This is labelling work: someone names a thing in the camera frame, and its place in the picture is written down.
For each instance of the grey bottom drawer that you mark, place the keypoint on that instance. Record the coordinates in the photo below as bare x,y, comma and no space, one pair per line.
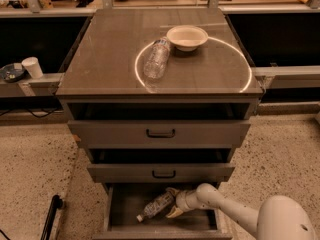
126,201

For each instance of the clear plastic bottle on counter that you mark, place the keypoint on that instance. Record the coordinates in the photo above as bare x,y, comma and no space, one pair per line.
156,62

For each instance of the black middle drawer handle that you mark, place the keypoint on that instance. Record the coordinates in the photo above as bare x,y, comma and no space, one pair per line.
163,175

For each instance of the black drawer handle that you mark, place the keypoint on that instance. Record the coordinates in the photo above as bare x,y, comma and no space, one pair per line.
163,175
160,134

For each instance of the grey drawer cabinet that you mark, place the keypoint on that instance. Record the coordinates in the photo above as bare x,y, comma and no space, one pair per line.
108,67

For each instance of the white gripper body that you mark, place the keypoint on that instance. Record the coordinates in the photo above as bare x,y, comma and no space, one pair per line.
182,200

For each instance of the grey middle drawer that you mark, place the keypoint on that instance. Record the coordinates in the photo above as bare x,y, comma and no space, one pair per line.
136,165

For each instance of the black floor cable bar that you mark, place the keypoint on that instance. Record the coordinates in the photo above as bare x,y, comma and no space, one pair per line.
56,204

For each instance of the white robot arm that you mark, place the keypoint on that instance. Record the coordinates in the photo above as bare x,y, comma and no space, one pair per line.
278,218

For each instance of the white paper cup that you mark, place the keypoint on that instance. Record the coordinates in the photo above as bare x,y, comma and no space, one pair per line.
31,64

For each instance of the dark round plate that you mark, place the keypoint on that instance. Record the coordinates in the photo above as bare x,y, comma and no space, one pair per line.
12,72

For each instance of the grey top drawer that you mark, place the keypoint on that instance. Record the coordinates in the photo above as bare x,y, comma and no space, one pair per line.
201,125

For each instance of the blue plastic water bottle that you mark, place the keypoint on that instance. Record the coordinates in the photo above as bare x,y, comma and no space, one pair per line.
155,206

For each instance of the grey drawer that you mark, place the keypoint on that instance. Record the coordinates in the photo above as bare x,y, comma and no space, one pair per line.
126,201
201,125
136,165

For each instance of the black top drawer handle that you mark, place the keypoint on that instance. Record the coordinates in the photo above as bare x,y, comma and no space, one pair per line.
160,134

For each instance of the white paper bowl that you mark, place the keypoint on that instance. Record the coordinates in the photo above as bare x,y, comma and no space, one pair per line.
186,37

